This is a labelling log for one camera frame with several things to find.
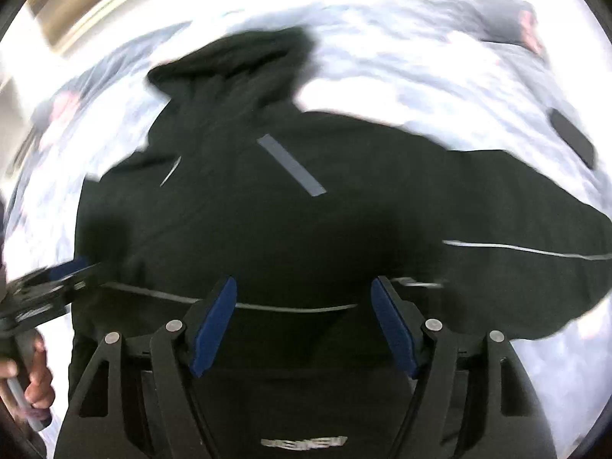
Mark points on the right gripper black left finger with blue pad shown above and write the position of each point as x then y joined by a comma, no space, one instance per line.
107,415

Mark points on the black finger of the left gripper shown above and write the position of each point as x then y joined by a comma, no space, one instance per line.
71,267

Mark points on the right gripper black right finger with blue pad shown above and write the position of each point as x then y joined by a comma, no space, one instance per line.
473,397

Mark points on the black hooded jacket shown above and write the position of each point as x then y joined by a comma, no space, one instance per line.
304,210

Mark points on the person's left hand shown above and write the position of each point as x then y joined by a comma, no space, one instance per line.
39,393

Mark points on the black smartphone on bed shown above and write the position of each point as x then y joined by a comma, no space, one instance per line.
574,138

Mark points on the white grey bed duvet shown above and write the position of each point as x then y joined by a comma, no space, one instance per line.
402,66

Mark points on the grey pillow with pink print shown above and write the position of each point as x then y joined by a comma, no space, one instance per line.
504,22

